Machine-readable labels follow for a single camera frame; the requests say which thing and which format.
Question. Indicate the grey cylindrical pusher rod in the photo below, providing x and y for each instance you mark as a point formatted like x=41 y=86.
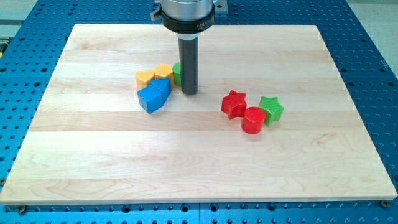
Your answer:
x=188 y=53

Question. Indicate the green round block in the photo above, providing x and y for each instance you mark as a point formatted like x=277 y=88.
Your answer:
x=177 y=74

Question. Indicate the yellow hexagon block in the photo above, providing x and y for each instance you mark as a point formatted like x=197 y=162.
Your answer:
x=163 y=71

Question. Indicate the blue pentagon block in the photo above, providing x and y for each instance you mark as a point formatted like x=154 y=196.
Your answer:
x=164 y=86

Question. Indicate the yellow heart block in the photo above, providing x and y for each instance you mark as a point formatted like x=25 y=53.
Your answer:
x=143 y=78

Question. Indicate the blue cube block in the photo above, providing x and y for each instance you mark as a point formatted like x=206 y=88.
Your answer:
x=150 y=98

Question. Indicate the red star block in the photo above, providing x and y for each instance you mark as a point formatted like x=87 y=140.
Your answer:
x=234 y=104

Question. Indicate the red cylinder block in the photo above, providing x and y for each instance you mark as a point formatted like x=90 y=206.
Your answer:
x=253 y=120

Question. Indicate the green star block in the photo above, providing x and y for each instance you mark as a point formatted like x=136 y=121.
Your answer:
x=272 y=108

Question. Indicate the light wooden board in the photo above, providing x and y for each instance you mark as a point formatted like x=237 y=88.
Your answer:
x=90 y=142

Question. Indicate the left board clamp bolt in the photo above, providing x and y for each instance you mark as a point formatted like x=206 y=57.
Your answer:
x=21 y=209

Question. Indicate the board clamp bolt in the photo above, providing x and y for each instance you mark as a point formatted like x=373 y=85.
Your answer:
x=21 y=209
x=385 y=203

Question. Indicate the right board clamp bolt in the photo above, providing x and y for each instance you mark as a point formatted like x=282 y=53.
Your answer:
x=385 y=203

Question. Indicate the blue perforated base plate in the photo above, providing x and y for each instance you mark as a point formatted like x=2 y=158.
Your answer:
x=34 y=51

